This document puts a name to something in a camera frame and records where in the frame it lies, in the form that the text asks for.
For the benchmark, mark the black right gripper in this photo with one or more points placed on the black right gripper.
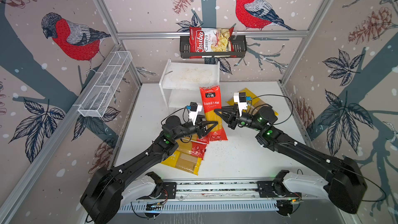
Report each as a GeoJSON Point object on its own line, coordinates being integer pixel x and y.
{"type": "Point", "coordinates": [232, 117]}

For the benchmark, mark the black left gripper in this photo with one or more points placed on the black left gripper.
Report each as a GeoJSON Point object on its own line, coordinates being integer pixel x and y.
{"type": "Point", "coordinates": [200, 130]}

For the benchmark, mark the red spaghetti bag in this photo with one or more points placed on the red spaghetti bag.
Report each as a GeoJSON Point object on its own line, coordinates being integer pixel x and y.
{"type": "Point", "coordinates": [192, 147]}
{"type": "Point", "coordinates": [203, 140]}
{"type": "Point", "coordinates": [211, 99]}

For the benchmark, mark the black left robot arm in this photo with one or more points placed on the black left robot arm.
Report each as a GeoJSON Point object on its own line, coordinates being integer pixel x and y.
{"type": "Point", "coordinates": [103, 195]}

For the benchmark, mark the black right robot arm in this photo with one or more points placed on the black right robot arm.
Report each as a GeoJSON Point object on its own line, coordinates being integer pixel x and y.
{"type": "Point", "coordinates": [338, 180]}

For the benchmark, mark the yellow pasta bag near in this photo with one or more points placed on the yellow pasta bag near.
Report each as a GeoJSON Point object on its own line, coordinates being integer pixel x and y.
{"type": "Point", "coordinates": [233, 100]}

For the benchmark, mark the yellow pasta bag far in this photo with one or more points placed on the yellow pasta bag far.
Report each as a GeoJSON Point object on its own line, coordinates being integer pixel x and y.
{"type": "Point", "coordinates": [254, 103]}

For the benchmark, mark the yellow Pastatime pasta bag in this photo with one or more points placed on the yellow Pastatime pasta bag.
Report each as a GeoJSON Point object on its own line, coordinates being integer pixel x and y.
{"type": "Point", "coordinates": [183, 161]}

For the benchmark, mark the white two-tier shelf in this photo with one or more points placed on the white two-tier shelf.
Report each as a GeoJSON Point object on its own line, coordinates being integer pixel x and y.
{"type": "Point", "coordinates": [180, 83]}

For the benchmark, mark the red cassava chips bag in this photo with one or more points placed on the red cassava chips bag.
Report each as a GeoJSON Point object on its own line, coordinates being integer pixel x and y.
{"type": "Point", "coordinates": [205, 40]}

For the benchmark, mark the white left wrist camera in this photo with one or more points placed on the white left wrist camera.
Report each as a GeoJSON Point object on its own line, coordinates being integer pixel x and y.
{"type": "Point", "coordinates": [194, 109]}

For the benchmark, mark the black wall basket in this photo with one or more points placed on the black wall basket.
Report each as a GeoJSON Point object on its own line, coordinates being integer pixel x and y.
{"type": "Point", "coordinates": [235, 47]}

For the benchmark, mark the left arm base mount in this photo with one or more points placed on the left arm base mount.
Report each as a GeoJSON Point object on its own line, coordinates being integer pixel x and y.
{"type": "Point", "coordinates": [163, 191]}

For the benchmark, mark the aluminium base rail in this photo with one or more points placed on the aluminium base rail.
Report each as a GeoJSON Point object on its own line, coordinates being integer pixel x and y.
{"type": "Point", "coordinates": [200, 196]}

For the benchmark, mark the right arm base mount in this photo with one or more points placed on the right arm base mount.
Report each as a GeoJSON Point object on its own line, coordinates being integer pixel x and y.
{"type": "Point", "coordinates": [270, 189]}

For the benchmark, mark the white wire mesh basket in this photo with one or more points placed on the white wire mesh basket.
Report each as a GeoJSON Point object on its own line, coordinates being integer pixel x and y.
{"type": "Point", "coordinates": [100, 95]}

